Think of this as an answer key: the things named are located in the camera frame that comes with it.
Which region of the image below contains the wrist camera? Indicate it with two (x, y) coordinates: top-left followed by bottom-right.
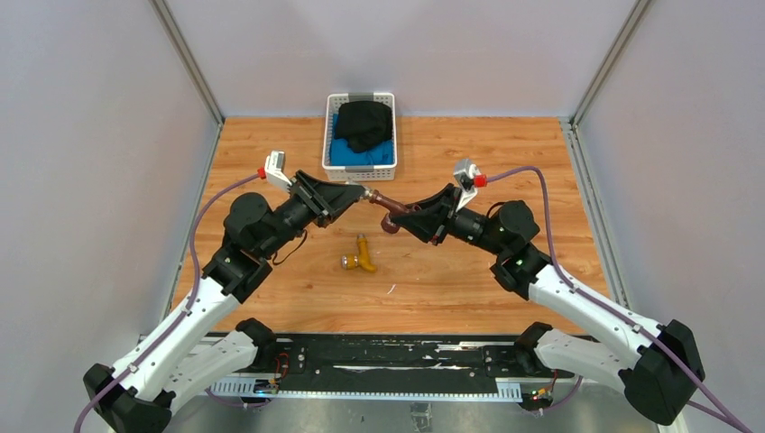
(453, 158), (480, 211)
(263, 151), (293, 193)

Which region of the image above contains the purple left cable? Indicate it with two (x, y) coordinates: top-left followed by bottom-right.
(72, 167), (268, 433)

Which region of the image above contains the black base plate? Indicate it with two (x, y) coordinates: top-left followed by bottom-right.
(240, 333), (574, 399)

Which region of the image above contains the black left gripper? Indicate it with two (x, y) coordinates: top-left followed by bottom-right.
(260, 170), (366, 259)

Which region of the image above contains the black cloth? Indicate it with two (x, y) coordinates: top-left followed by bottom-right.
(334, 100), (393, 152)

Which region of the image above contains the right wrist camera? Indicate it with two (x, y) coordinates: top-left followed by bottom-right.
(453, 158), (480, 211)

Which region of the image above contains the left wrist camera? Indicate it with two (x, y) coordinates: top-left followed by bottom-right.
(263, 151), (293, 193)

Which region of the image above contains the purple cable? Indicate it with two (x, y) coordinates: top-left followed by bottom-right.
(72, 167), (268, 433)
(473, 166), (753, 433)

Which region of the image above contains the brown faucet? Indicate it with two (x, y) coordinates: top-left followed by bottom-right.
(369, 189), (420, 235)

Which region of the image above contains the aluminium frame rail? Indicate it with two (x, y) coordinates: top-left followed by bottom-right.
(128, 334), (674, 401)

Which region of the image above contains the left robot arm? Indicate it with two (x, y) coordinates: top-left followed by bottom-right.
(73, 170), (373, 432)

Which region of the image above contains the white plastic basket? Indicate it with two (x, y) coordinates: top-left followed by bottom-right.
(322, 92), (398, 181)

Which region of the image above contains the yellow brass faucet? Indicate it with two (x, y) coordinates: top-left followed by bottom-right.
(340, 234), (377, 273)

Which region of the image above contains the blue cloth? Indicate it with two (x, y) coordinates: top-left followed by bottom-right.
(328, 114), (394, 166)

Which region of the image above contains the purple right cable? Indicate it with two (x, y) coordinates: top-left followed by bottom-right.
(473, 166), (753, 433)

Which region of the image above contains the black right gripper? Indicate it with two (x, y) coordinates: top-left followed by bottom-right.
(391, 184), (506, 257)

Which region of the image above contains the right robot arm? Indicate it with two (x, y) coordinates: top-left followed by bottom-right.
(381, 184), (705, 426)

